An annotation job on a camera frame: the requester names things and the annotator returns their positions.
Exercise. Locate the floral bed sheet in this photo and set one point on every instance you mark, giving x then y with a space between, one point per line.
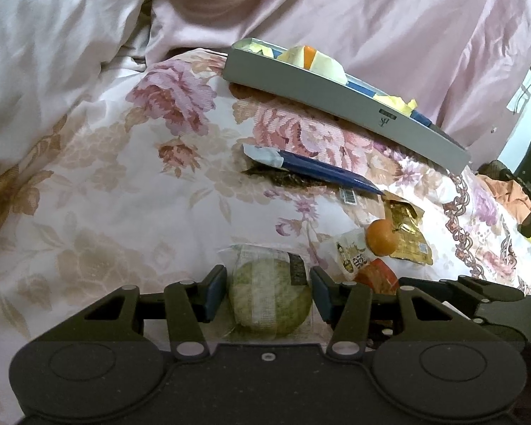
115 230

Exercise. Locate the grey tray box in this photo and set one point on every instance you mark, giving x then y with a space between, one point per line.
398 102

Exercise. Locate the blue stick packet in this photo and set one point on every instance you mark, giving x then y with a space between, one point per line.
323 170

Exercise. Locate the white duvet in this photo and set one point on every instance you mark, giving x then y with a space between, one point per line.
48 53

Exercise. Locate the clear packet with dark snack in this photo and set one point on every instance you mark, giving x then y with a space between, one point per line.
287 180

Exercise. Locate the gold snack packet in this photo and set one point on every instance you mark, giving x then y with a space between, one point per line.
413 239

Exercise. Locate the orange and cream cake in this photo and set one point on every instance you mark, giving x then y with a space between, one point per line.
312 59

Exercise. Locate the white and yellow snack packet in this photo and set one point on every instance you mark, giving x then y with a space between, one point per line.
347 254

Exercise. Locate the pink satin cloth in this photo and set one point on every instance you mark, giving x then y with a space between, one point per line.
380 13

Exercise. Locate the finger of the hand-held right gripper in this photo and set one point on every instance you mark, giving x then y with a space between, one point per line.
482 290

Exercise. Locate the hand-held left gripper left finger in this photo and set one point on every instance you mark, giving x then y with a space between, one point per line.
214 292

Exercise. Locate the clear green pastry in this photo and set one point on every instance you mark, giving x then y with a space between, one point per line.
270 301

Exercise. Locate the grey cardboard box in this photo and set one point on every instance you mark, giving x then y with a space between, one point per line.
336 102

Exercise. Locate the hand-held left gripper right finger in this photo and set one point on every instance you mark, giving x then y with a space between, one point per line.
321 294

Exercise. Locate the orange cloth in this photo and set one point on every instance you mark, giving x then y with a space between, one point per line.
509 195

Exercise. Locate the red snack packet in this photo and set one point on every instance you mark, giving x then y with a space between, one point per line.
378 276

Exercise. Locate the small orange tangerine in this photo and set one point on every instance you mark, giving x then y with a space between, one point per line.
382 237

